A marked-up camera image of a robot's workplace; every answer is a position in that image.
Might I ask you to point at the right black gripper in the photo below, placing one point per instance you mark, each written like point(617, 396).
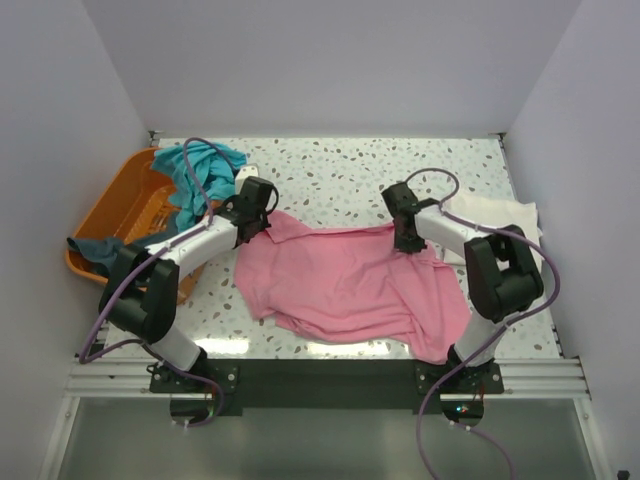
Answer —
point(407, 247)

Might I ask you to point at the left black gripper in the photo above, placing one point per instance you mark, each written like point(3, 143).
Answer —
point(264, 223)

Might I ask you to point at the pink t shirt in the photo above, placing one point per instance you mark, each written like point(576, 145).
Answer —
point(350, 285)

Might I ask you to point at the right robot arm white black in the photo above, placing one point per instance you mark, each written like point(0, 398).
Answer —
point(502, 275)

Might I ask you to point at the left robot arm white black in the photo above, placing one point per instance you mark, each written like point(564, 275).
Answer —
point(141, 294)

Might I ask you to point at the turquoise t shirt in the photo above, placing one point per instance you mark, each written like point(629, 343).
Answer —
point(214, 168)

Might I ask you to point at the orange plastic laundry basket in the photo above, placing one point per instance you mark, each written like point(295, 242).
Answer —
point(135, 204)

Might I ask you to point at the folded white t shirt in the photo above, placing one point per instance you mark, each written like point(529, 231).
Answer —
point(496, 213)

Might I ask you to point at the dark teal t shirt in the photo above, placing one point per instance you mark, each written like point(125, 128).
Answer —
point(102, 253)

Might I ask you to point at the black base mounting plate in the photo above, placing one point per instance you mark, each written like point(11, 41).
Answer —
point(296, 384)

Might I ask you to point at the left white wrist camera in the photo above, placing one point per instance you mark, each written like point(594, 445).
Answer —
point(246, 171)

